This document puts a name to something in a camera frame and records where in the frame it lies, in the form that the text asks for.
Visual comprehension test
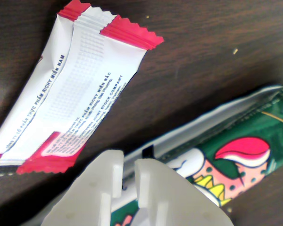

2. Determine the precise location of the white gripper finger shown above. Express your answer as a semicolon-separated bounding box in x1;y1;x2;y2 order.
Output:
41;150;125;226
131;158;234;226

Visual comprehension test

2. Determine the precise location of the green cartoon candy stick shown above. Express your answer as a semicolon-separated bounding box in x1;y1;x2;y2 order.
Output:
109;84;283;226

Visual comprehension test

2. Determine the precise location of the white and red snack wrapper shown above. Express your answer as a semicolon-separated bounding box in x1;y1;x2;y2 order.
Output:
0;0;165;176

